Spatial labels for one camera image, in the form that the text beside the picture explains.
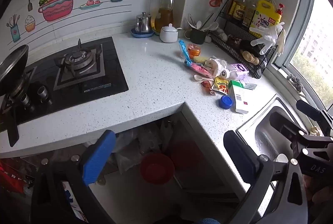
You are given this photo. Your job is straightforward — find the steel sink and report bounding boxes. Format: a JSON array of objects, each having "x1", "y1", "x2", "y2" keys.
[{"x1": 236, "y1": 94, "x2": 322, "y2": 162}]

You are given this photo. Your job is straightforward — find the green white medicine box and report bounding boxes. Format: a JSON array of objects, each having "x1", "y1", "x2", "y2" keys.
[{"x1": 227, "y1": 80, "x2": 250, "y2": 114}]

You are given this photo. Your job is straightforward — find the orange jelly cup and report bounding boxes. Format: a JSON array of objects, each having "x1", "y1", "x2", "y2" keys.
[{"x1": 187, "y1": 43, "x2": 202, "y2": 58}]

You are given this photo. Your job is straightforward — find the black wire rack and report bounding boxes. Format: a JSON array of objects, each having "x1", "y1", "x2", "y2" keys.
[{"x1": 209, "y1": 0, "x2": 287, "y2": 79}]

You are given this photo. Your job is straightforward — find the yellow detergent jug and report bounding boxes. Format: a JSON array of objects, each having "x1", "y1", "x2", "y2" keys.
[{"x1": 253, "y1": 0, "x2": 285, "y2": 29}]

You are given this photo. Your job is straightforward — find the purple label juice bottle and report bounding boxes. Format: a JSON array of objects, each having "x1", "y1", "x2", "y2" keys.
[{"x1": 221, "y1": 63, "x2": 250, "y2": 80}]

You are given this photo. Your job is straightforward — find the white plastic spoon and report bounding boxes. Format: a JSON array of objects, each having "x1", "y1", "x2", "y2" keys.
[{"x1": 194, "y1": 74, "x2": 215, "y2": 82}]

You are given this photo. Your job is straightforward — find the clear glass bottle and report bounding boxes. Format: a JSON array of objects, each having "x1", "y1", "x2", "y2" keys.
[{"x1": 245, "y1": 0, "x2": 260, "y2": 28}]

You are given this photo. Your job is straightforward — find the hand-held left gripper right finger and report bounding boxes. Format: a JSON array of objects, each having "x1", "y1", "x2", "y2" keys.
[{"x1": 223, "y1": 130, "x2": 309, "y2": 224}]

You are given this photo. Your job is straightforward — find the person's leg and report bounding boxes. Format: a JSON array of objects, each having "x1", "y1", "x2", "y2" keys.
[{"x1": 194, "y1": 217, "x2": 220, "y2": 224}]

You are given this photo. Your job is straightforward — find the ginger root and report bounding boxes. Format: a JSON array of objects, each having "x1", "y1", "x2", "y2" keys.
[{"x1": 242, "y1": 50, "x2": 260, "y2": 65}]

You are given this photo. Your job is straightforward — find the dark green mug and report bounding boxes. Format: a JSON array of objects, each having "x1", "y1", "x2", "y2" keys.
[{"x1": 185, "y1": 28, "x2": 209, "y2": 45}]

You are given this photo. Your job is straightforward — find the red plastic bin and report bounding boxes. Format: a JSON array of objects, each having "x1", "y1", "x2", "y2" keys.
[{"x1": 140, "y1": 153, "x2": 175, "y2": 185}]

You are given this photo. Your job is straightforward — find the black gas stove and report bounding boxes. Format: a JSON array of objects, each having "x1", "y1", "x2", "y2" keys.
[{"x1": 0, "y1": 36, "x2": 129, "y2": 133}]

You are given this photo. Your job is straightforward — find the steel teapot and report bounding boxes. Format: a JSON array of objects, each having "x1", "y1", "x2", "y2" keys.
[{"x1": 135, "y1": 12, "x2": 152, "y2": 35}]

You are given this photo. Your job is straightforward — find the glass oil jar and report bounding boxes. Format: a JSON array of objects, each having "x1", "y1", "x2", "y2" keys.
[{"x1": 154, "y1": 0, "x2": 175, "y2": 33}]

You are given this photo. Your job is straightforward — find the black plastic bag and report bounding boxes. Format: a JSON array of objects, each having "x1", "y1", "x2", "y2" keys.
[{"x1": 239, "y1": 39, "x2": 261, "y2": 53}]

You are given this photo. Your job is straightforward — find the silver foil cabinet door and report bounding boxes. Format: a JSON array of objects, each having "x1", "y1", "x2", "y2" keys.
[{"x1": 166, "y1": 112, "x2": 240, "y2": 201}]

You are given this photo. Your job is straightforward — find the window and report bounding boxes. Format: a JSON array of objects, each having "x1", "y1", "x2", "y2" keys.
[{"x1": 283, "y1": 0, "x2": 333, "y2": 115}]

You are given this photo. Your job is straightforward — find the yellow sauce packet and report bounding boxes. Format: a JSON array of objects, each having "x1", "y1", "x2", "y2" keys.
[{"x1": 211, "y1": 77, "x2": 230, "y2": 92}]

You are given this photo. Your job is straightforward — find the red candy wrapper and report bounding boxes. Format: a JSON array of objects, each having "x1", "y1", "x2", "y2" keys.
[{"x1": 201, "y1": 80, "x2": 216, "y2": 96}]

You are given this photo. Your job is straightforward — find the white paper towel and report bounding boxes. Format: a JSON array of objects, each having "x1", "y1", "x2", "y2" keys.
[{"x1": 205, "y1": 57, "x2": 228, "y2": 77}]

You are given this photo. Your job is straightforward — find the brown label sauce bottle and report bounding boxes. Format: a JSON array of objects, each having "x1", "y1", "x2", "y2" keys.
[{"x1": 233, "y1": 0, "x2": 249, "y2": 22}]

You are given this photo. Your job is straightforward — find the blue bottle cap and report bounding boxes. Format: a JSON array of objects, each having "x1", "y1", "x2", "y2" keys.
[{"x1": 219, "y1": 95, "x2": 232, "y2": 109}]

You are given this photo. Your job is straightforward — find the person's right hand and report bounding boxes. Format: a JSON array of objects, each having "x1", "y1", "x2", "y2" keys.
[{"x1": 305, "y1": 177, "x2": 333, "y2": 214}]

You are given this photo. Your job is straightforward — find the white lidded pot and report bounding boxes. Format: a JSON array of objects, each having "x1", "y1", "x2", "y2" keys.
[{"x1": 159, "y1": 23, "x2": 183, "y2": 43}]

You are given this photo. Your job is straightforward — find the dried lavender bunch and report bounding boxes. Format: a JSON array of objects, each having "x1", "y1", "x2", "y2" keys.
[{"x1": 287, "y1": 74, "x2": 304, "y2": 92}]

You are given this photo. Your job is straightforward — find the black wok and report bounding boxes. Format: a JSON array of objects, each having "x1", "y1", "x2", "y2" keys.
[{"x1": 0, "y1": 45, "x2": 30, "y2": 148}]

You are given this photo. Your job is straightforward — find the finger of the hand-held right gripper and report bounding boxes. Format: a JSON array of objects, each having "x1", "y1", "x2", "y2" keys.
[
  {"x1": 296, "y1": 100, "x2": 333, "y2": 136},
  {"x1": 269, "y1": 112, "x2": 309, "y2": 146}
]

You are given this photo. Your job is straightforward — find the blue plastic wrapper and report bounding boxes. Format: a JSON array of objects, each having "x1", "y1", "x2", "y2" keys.
[{"x1": 178, "y1": 39, "x2": 194, "y2": 67}]

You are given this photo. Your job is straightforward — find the red printed bag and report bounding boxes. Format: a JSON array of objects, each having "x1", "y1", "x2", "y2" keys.
[{"x1": 0, "y1": 159, "x2": 35, "y2": 196}]

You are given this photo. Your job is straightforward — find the white rubber glove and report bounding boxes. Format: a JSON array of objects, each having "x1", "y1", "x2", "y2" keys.
[{"x1": 249, "y1": 22, "x2": 286, "y2": 55}]

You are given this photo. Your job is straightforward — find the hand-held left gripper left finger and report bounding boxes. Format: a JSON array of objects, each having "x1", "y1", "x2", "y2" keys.
[{"x1": 31, "y1": 130, "x2": 116, "y2": 224}]

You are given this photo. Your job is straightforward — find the crumpled clear plastic bags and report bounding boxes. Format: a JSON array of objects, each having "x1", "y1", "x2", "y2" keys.
[{"x1": 114, "y1": 120, "x2": 172, "y2": 175}]

